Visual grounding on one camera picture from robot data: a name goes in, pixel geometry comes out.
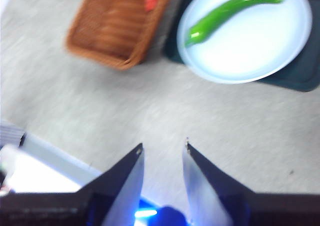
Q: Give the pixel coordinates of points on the green chili pepper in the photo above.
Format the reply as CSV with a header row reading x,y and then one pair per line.
x,y
220,16

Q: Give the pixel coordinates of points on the black cutting board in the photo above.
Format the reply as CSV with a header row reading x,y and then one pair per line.
x,y
307,68

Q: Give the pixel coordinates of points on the white frame bar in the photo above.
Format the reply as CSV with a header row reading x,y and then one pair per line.
x,y
55,156

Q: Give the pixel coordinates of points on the brown wicker basket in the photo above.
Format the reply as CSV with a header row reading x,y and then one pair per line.
x,y
112,28

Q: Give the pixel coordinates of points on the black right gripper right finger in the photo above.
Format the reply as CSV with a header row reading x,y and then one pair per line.
x,y
225,203

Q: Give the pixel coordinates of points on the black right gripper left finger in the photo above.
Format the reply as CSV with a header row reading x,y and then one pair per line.
x,y
107,201

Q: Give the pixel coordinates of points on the blue round plate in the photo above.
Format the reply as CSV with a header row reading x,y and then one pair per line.
x,y
250,48

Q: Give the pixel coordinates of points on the grey ribbed block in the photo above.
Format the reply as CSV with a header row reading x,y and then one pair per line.
x,y
10,133

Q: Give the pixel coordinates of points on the blue lit device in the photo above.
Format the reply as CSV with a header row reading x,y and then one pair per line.
x,y
162,213

